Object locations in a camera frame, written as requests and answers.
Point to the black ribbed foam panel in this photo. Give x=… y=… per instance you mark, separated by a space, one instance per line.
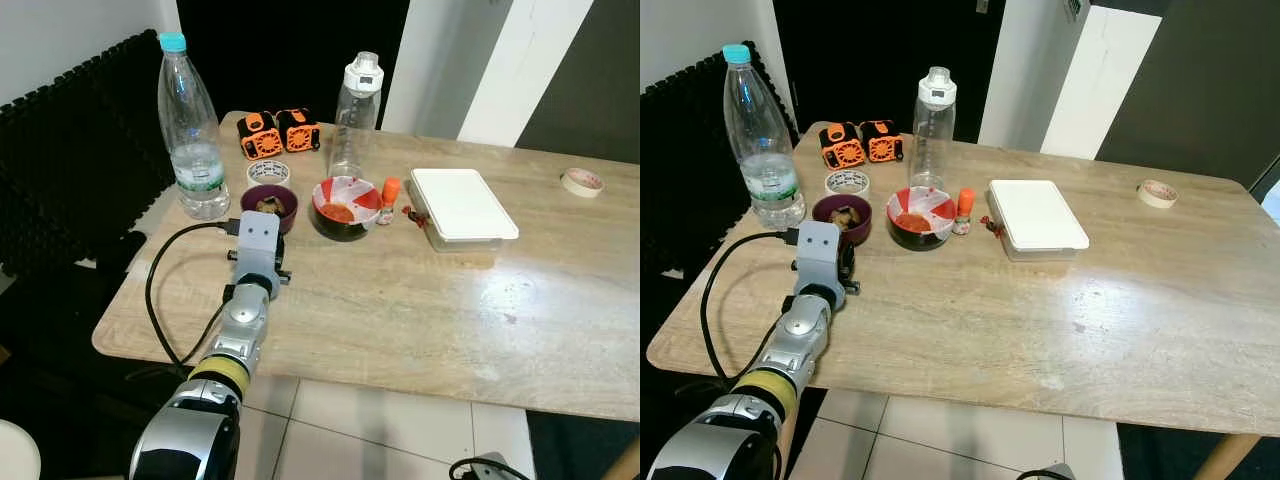
x=70 y=150
x=680 y=160

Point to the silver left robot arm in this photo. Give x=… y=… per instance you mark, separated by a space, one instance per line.
x=800 y=335
x=240 y=330

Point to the clear bottle teal cap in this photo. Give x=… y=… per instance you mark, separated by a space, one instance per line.
x=765 y=160
x=195 y=150

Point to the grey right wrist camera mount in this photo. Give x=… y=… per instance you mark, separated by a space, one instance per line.
x=1050 y=473
x=497 y=470

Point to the white lidded food container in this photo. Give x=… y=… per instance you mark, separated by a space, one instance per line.
x=1035 y=215
x=460 y=205

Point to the brown cooked food piece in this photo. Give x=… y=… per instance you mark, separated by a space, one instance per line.
x=845 y=215
x=270 y=205

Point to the orange black small fan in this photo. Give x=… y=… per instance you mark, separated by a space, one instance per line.
x=842 y=148
x=260 y=138
x=298 y=130
x=880 y=142

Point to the red white patterned bowl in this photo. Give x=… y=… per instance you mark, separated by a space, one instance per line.
x=920 y=240
x=345 y=228

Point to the white chair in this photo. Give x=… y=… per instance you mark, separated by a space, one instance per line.
x=15 y=455

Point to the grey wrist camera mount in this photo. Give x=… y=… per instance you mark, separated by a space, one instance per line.
x=497 y=470
x=820 y=255
x=1050 y=473
x=258 y=245

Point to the small sauce bottle orange cap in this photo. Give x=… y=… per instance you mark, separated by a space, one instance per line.
x=388 y=195
x=964 y=205

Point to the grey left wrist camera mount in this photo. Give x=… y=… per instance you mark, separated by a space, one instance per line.
x=258 y=245
x=820 y=255

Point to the clear bottle white lid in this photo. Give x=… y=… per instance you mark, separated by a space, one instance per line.
x=355 y=120
x=932 y=130

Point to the beige masking tape roll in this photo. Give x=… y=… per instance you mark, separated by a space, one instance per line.
x=1158 y=203
x=582 y=193

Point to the light wooden table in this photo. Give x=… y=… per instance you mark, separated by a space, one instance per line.
x=450 y=300
x=1050 y=310

